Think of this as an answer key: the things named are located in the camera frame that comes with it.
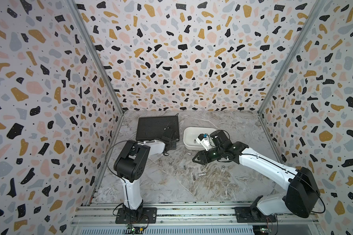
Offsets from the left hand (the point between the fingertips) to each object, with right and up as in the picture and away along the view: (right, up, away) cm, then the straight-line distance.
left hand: (172, 142), depth 101 cm
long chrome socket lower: (+19, -17, -14) cm, 29 cm away
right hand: (+14, -6, -24) cm, 29 cm away
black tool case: (-16, +10, +8) cm, 21 cm away
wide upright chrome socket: (+32, -14, -11) cm, 37 cm away
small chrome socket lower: (+14, -19, -15) cm, 28 cm away
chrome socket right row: (+9, -14, -11) cm, 20 cm away
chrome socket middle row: (+3, -14, -11) cm, 18 cm away
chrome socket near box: (+12, -7, -6) cm, 15 cm away
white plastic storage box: (+13, +6, +3) cm, 14 cm away
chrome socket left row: (0, -11, -11) cm, 16 cm away
